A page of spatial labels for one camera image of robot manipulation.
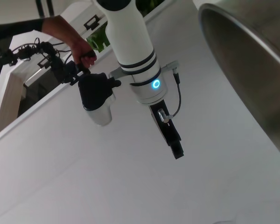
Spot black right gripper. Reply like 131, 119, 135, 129
149, 100, 185, 161

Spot stainless steel mixing bowl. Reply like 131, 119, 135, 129
197, 2, 280, 164

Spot black hand grip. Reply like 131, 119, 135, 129
69, 52, 97, 86

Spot forearm with black sleeve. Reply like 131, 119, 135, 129
0, 15, 81, 47

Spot bare person hand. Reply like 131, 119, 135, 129
69, 38, 98, 69

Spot green plant leaves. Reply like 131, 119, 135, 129
86, 28, 112, 53

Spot grey gripper cable with plug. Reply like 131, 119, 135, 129
158, 66, 183, 122

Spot black cable bundle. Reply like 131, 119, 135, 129
0, 38, 73, 86

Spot black metal bracket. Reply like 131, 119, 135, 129
83, 14, 100, 30
38, 56, 52, 70

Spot black vertical post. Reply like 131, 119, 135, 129
35, 0, 55, 17

